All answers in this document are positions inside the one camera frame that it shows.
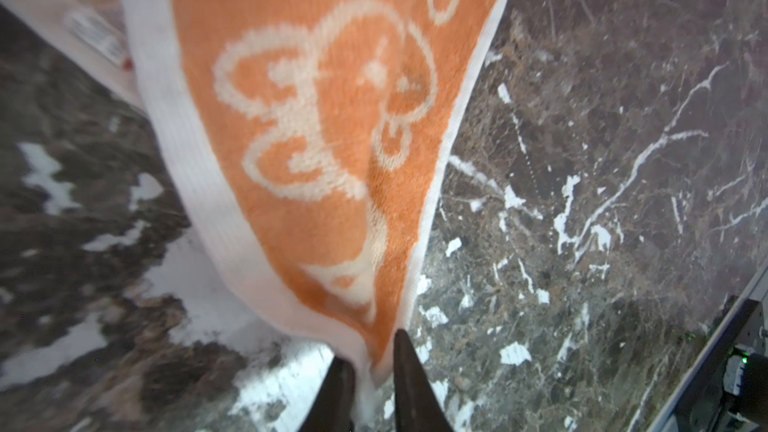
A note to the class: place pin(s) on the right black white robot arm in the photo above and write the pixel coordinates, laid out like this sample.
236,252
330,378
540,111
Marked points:
745,385

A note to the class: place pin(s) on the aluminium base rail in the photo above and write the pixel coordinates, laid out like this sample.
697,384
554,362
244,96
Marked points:
737,319

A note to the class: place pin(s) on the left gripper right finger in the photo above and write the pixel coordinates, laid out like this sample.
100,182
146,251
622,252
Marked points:
416,405

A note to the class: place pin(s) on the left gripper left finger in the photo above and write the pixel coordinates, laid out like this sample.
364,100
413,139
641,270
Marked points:
332,407

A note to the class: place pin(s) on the orange patterned towel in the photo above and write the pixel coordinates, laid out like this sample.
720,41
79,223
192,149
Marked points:
308,139

